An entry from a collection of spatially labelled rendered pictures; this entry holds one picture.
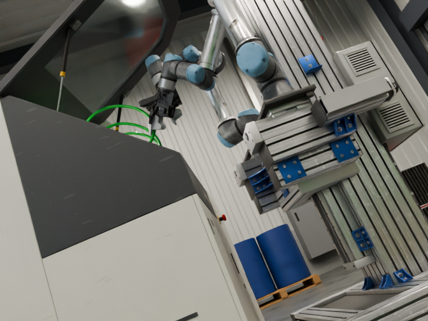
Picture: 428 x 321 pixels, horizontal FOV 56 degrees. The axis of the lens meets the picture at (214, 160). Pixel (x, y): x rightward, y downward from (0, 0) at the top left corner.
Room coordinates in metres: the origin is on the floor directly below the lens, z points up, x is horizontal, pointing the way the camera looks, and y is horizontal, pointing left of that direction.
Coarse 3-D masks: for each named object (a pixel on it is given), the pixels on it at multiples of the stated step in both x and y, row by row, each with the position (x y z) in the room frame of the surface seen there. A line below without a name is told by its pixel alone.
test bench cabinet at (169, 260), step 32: (128, 224) 1.35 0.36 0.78; (160, 224) 1.35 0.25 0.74; (192, 224) 1.35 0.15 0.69; (64, 256) 1.35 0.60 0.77; (96, 256) 1.35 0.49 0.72; (128, 256) 1.35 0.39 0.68; (160, 256) 1.35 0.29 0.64; (192, 256) 1.35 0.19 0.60; (64, 288) 1.35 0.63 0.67; (96, 288) 1.35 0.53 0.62; (128, 288) 1.35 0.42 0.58; (160, 288) 1.35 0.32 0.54; (192, 288) 1.35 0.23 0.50; (224, 288) 1.35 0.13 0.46; (64, 320) 1.35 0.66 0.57; (96, 320) 1.35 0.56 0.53; (128, 320) 1.35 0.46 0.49; (160, 320) 1.35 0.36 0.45; (192, 320) 1.35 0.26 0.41; (224, 320) 1.35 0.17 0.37
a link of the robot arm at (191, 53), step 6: (186, 48) 1.68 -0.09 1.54; (192, 48) 1.68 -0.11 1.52; (180, 54) 1.69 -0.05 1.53; (186, 54) 1.68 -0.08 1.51; (192, 54) 1.67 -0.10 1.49; (198, 54) 1.70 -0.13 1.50; (222, 54) 1.97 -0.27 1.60; (186, 60) 1.69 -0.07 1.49; (192, 60) 1.70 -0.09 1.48; (198, 60) 1.76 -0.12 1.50; (222, 60) 1.98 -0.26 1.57; (216, 66) 1.99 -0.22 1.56; (222, 66) 2.04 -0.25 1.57
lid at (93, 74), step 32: (96, 0) 1.38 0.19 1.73; (128, 0) 1.55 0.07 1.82; (160, 0) 1.73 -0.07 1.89; (64, 32) 1.37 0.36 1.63; (96, 32) 1.54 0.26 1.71; (128, 32) 1.72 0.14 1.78; (160, 32) 1.94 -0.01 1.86; (32, 64) 1.36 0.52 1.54; (96, 64) 1.69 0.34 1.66; (128, 64) 1.90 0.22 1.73; (32, 96) 1.48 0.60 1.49; (64, 96) 1.64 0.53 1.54; (96, 96) 1.87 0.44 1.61
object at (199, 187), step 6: (186, 162) 1.44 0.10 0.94; (192, 174) 1.54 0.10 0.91; (192, 180) 1.40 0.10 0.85; (198, 180) 1.75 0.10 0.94; (198, 186) 1.59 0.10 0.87; (198, 192) 1.44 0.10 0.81; (204, 192) 1.86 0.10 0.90; (204, 198) 1.69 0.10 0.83; (210, 204) 1.93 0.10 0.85; (210, 210) 1.76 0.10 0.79
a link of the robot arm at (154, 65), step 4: (152, 56) 1.66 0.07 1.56; (156, 56) 1.67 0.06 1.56; (148, 60) 1.66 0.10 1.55; (152, 60) 1.66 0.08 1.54; (156, 60) 1.66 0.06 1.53; (160, 60) 1.70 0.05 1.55; (148, 64) 1.66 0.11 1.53; (152, 64) 1.66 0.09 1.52; (156, 64) 1.66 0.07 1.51; (160, 64) 1.67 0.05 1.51; (148, 68) 1.67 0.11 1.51; (152, 68) 1.66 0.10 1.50; (156, 68) 1.66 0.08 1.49; (160, 68) 1.67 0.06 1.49; (148, 72) 1.69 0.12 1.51; (152, 72) 1.66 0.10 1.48; (156, 72) 1.66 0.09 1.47; (160, 72) 1.66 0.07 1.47; (152, 76) 1.67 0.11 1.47
